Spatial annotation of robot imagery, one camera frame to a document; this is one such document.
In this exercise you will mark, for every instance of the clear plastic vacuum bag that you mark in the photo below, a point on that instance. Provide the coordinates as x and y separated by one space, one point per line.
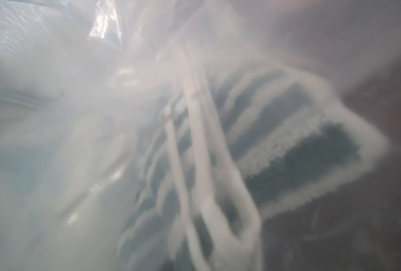
79 79

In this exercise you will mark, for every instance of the green white striped towel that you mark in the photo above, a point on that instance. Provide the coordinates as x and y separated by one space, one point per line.
233 149

